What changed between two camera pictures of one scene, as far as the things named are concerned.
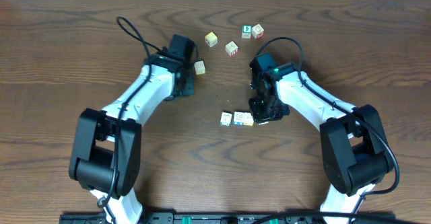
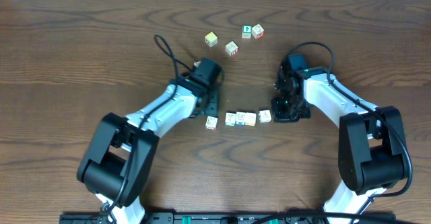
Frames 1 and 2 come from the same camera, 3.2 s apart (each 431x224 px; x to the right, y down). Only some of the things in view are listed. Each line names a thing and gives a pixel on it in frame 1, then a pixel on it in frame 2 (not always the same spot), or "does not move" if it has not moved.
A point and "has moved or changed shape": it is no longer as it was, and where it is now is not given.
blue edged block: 238,118 does not move
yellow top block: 211,39 does not move
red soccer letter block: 257,31 does not move
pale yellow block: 248,119 does not move
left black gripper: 186,87 -> 211,103
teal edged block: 225,119 has moved or changed shape
